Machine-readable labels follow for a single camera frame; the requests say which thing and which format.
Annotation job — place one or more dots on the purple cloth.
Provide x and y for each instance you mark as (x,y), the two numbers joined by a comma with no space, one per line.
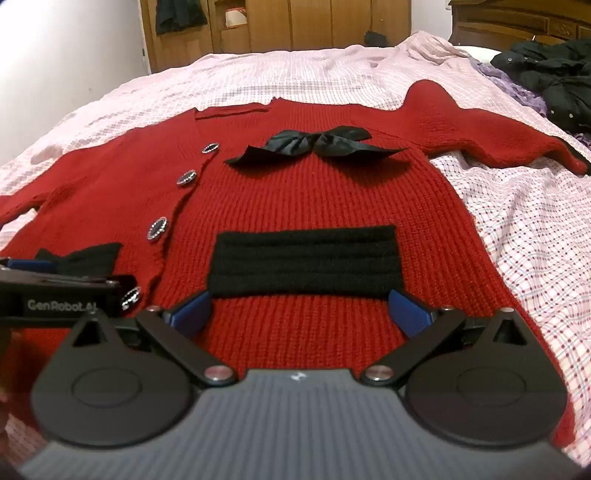
(512,83)

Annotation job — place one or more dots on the red knit cardigan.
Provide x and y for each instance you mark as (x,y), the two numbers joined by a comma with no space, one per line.
(300,194)

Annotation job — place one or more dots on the pink checked bed sheet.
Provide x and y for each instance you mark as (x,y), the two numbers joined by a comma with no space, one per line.
(277,78)

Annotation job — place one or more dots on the white and pink box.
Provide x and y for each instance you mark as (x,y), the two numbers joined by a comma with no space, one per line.
(236,17)

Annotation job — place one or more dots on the white pillow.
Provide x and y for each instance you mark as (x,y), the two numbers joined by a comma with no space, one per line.
(478,53)

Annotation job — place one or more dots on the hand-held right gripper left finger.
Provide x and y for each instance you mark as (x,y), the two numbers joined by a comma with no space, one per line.
(193,310)

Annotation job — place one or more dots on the wooden wardrobe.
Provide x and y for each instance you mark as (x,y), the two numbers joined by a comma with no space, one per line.
(314,23)

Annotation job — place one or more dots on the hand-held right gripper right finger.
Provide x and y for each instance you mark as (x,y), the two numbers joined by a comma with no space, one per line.
(408,314)

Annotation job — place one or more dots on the black jacket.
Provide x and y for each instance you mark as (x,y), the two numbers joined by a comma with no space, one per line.
(554,74)

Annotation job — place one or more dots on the dark hanging clothes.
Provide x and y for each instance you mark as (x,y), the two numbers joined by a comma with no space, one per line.
(180,16)

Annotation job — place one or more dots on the wooden headboard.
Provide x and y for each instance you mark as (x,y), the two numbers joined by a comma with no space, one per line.
(508,18)

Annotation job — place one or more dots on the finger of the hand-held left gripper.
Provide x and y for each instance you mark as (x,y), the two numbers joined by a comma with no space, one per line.
(25,266)

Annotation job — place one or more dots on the small black object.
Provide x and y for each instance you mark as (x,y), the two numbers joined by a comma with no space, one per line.
(371,37)

